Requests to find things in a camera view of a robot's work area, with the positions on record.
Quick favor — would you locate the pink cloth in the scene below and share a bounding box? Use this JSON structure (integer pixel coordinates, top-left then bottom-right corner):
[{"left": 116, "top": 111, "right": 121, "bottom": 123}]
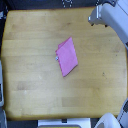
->
[{"left": 56, "top": 37, "right": 78, "bottom": 77}]

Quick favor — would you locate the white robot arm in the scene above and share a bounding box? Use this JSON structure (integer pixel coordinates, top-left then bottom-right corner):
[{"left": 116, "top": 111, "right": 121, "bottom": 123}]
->
[{"left": 88, "top": 0, "right": 128, "bottom": 50}]

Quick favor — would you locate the grey equipment at left edge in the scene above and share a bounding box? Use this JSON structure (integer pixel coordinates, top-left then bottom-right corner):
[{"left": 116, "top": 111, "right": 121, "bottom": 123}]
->
[{"left": 0, "top": 60, "right": 5, "bottom": 128}]

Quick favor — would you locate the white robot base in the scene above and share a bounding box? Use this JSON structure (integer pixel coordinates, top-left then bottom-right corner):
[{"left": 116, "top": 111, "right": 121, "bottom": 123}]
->
[{"left": 93, "top": 99, "right": 128, "bottom": 128}]

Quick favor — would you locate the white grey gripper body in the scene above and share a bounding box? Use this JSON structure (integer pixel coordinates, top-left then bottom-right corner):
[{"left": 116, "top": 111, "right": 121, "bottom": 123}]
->
[{"left": 87, "top": 5, "right": 107, "bottom": 28}]

